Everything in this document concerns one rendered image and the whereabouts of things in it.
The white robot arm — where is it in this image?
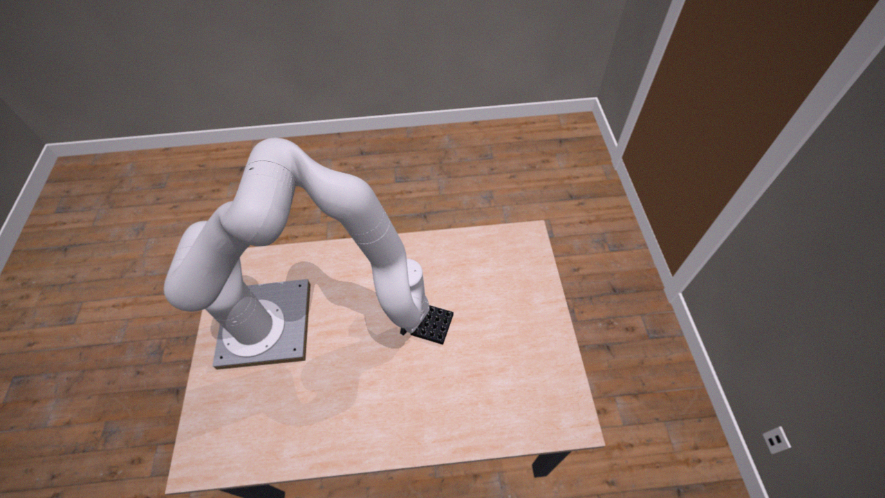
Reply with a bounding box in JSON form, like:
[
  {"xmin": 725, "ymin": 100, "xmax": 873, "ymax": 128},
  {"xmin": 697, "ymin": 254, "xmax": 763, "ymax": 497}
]
[{"xmin": 164, "ymin": 138, "xmax": 426, "ymax": 358}]

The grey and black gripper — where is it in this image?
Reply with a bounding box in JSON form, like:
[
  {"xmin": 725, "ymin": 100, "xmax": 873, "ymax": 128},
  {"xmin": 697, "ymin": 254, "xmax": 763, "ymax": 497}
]
[{"xmin": 400, "ymin": 296, "xmax": 429, "ymax": 335}]

